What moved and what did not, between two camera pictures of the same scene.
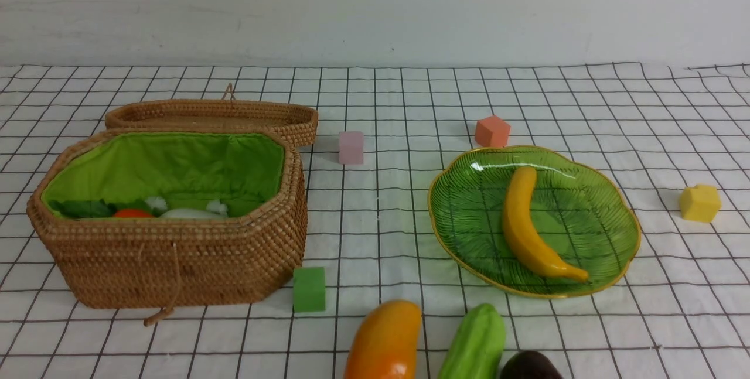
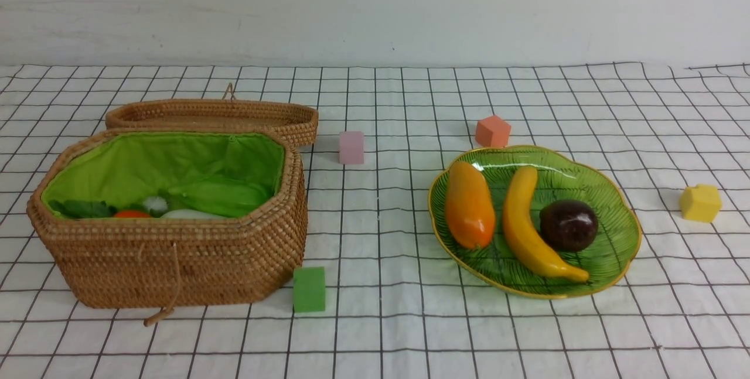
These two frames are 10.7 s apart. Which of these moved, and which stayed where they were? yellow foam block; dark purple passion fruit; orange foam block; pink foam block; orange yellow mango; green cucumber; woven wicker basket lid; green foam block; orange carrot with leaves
Moved: green cucumber; orange yellow mango; dark purple passion fruit
Stayed: yellow foam block; woven wicker basket lid; pink foam block; green foam block; orange carrot with leaves; orange foam block
